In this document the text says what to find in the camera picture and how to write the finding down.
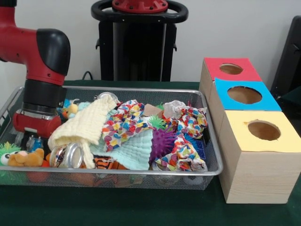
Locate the wooden three-hole box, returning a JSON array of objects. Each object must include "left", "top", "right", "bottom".
[{"left": 198, "top": 57, "right": 301, "bottom": 204}]

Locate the dark green table cloth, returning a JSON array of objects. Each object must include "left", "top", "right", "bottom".
[{"left": 0, "top": 79, "right": 301, "bottom": 226}]

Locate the red black drink can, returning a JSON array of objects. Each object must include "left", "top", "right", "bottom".
[{"left": 97, "top": 91, "right": 118, "bottom": 102}]

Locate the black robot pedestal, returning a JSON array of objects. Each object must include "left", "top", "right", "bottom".
[{"left": 91, "top": 0, "right": 189, "bottom": 81}]

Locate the shallow clear mesh bin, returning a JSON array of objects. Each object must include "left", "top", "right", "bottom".
[{"left": 0, "top": 84, "right": 224, "bottom": 191}]

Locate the crushed silver drink can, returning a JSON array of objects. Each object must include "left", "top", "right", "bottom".
[{"left": 49, "top": 142, "right": 85, "bottom": 169}]

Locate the purple spiky ball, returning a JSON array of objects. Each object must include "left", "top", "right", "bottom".
[{"left": 150, "top": 127, "right": 178, "bottom": 163}]

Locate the colourful patterned cloth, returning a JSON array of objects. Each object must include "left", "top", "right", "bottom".
[
  {"left": 155, "top": 134, "right": 208, "bottom": 171},
  {"left": 163, "top": 100, "right": 209, "bottom": 140},
  {"left": 101, "top": 98, "right": 152, "bottom": 153}
]

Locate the cream yellow cloth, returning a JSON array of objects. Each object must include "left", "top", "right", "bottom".
[{"left": 48, "top": 94, "right": 117, "bottom": 169}]

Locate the yellow rubber duck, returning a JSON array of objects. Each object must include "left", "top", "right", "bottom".
[{"left": 62, "top": 104, "right": 79, "bottom": 120}]

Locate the green spiky ball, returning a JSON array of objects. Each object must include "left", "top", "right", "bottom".
[{"left": 147, "top": 115, "right": 167, "bottom": 130}]

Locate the mint green cloth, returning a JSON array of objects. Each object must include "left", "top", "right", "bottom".
[{"left": 89, "top": 129, "right": 154, "bottom": 171}]

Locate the green fluffy toy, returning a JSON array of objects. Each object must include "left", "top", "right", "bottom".
[{"left": 0, "top": 142, "right": 22, "bottom": 165}]

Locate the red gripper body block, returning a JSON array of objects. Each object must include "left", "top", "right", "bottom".
[{"left": 12, "top": 109, "right": 62, "bottom": 138}]

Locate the brown plush bear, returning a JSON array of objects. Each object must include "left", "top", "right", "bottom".
[{"left": 7, "top": 148, "right": 45, "bottom": 168}]

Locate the black chair back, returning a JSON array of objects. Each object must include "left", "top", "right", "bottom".
[{"left": 270, "top": 16, "right": 301, "bottom": 111}]

